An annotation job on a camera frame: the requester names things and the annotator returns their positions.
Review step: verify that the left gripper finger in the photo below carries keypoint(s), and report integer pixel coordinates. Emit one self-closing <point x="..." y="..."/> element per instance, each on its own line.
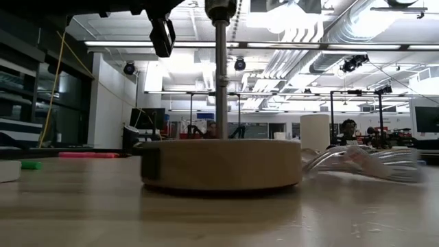
<point x="161" y="7"/>

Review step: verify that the wooden base table lamp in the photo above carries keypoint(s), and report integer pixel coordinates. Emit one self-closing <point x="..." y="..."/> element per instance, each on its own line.
<point x="223" y="164"/>

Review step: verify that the black background robot arm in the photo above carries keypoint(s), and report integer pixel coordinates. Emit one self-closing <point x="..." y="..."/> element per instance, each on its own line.
<point x="238" y="132"/>
<point x="391" y="137"/>

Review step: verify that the black computer monitor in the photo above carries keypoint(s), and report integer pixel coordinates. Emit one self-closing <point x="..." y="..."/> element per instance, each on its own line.
<point x="147" y="118"/>
<point x="427" y="119"/>

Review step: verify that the dark shelving unit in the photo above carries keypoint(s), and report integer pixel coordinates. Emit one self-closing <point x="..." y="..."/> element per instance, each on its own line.
<point x="20" y="103"/>

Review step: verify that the black desktop device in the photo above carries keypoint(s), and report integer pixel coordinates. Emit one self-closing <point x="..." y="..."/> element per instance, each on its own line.
<point x="130" y="137"/>

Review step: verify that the person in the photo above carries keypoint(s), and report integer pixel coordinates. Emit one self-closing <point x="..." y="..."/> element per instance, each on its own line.
<point x="348" y="130"/>
<point x="211" y="130"/>

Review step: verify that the pink foam strip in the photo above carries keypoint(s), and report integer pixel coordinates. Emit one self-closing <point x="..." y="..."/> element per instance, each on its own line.
<point x="85" y="155"/>

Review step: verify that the green marker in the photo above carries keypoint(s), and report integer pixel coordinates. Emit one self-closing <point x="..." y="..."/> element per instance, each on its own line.
<point x="32" y="165"/>

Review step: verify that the white cylinder roll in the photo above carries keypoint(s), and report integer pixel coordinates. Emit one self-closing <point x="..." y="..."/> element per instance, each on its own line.
<point x="315" y="132"/>

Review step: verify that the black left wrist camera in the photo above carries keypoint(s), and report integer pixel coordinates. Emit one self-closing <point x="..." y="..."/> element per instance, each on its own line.
<point x="161" y="37"/>

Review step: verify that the black ceiling camera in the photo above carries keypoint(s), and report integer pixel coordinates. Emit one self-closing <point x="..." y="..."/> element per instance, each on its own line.
<point x="239" y="64"/>
<point x="353" y="62"/>
<point x="129" y="68"/>

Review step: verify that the black background rig frame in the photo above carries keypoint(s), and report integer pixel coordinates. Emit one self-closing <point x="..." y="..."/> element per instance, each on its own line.
<point x="380" y="113"/>
<point x="239" y="113"/>

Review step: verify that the black aluminium table frame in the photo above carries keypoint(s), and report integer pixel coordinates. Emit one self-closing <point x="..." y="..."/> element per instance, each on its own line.
<point x="34" y="153"/>

